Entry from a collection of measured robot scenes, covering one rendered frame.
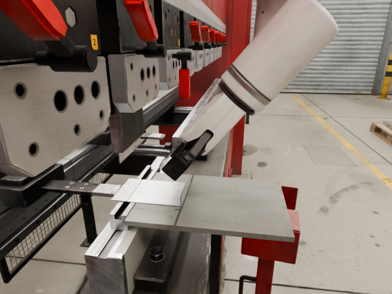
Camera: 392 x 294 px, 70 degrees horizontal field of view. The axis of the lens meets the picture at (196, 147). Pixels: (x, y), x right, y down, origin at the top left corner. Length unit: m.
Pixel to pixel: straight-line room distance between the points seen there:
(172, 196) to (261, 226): 0.17
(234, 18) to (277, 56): 2.20
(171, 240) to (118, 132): 0.24
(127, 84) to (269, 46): 0.20
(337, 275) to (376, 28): 7.12
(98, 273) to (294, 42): 0.44
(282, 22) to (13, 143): 0.34
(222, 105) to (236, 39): 2.20
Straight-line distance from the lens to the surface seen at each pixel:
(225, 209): 0.49
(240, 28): 2.60
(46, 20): 0.19
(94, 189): 0.57
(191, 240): 0.62
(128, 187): 0.56
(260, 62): 0.41
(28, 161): 0.23
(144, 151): 1.16
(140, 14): 0.35
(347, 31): 8.21
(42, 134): 0.24
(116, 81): 0.38
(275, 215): 0.49
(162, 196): 0.52
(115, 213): 0.50
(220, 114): 0.41
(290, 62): 0.41
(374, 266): 2.12
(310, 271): 1.92
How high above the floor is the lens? 1.27
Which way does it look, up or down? 21 degrees down
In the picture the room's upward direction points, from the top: straight up
